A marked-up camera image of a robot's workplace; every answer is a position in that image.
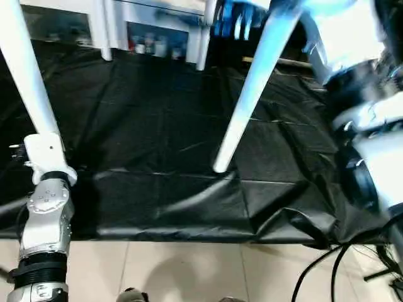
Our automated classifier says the white plastic table top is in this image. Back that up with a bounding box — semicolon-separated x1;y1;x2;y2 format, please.
154;0;389;85

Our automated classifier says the black plastic mat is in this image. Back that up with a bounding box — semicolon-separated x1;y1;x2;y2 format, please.
0;39;403;251

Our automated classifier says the black metal table leg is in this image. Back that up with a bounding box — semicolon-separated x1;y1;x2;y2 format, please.
364;266;398;282

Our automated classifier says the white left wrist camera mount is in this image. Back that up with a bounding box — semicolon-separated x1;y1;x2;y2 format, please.
23;133;78;186

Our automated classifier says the white plastic table leg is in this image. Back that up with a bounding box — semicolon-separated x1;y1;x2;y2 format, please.
100;0;114;62
0;0;62;138
212;0;305;174
195;0;218;71

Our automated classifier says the white cabinet with glass doors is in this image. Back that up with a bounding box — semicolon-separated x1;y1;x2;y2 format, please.
18;0;212;64

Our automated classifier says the dark rounded robot body part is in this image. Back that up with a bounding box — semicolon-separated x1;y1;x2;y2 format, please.
116;288;149;302

